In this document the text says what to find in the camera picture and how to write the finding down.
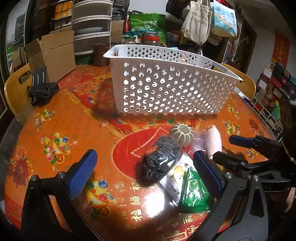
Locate pink soft roll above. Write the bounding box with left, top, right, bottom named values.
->
left=206, top=125, right=222, bottom=159

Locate green foil packet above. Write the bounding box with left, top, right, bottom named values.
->
left=179, top=168, right=215, bottom=213

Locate beige ribbed round sponge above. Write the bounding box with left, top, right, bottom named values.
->
left=169, top=123, right=194, bottom=148

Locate white cartoon wipes packet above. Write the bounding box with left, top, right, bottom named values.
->
left=159, top=153, right=196, bottom=205

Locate black mesh scrubber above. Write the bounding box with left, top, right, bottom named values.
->
left=136, top=135, right=183, bottom=187

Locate right yellow wooden chair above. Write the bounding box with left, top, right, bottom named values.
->
left=221, top=63, right=256, bottom=101

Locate yellow wooden chair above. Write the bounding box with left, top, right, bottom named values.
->
left=221, top=63, right=256, bottom=101
left=4, top=64, right=32, bottom=116

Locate shelf with boxes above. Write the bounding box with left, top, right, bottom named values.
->
left=251, top=63, right=295, bottom=141

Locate white perforated plastic basket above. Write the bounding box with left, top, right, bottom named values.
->
left=104, top=44, right=242, bottom=114

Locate blue illustrated paper bag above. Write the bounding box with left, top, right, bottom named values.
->
left=211, top=1, right=237, bottom=37

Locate beige canvas tote bag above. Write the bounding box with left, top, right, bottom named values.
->
left=181, top=1, right=212, bottom=46

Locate left yellow wooden chair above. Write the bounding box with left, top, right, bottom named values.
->
left=4, top=64, right=32, bottom=116

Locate black phone clamp stand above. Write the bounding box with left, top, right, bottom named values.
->
left=27, top=65, right=59, bottom=106

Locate red-lid pickle jar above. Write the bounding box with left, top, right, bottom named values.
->
left=141, top=31, right=161, bottom=46

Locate green shopping bag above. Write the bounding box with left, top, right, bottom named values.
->
left=128, top=11, right=166, bottom=43

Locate brown cardboard box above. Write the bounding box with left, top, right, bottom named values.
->
left=24, top=31, right=76, bottom=83

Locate brown ceramic mug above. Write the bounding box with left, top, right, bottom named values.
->
left=93, top=43, right=110, bottom=67

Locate grey tiered food cover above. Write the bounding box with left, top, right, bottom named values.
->
left=72, top=0, right=113, bottom=56

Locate red wall banner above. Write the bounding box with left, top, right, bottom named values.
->
left=271, top=30, right=290, bottom=67

